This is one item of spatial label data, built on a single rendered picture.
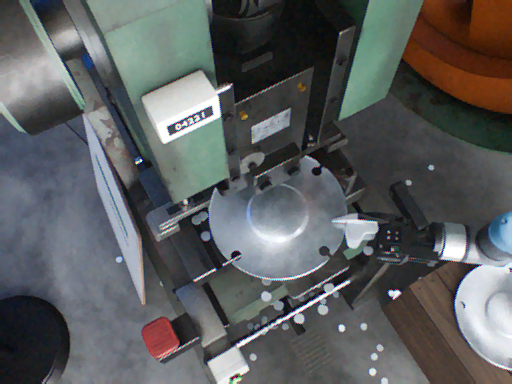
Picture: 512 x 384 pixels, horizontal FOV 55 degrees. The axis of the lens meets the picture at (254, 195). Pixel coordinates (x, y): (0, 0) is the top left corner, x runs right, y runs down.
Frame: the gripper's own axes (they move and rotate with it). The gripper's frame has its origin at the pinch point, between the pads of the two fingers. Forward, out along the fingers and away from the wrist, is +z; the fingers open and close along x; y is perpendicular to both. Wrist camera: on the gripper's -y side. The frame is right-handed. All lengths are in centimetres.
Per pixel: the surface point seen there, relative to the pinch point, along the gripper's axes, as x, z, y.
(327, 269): 1.0, 1.2, 10.8
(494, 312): 44, -47, 4
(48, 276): 75, 97, 6
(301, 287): 0.8, 5.9, 15.2
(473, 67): -28.6, -17.8, -18.0
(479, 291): 45, -44, -1
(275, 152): -19.0, 13.3, -3.5
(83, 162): 75, 97, -41
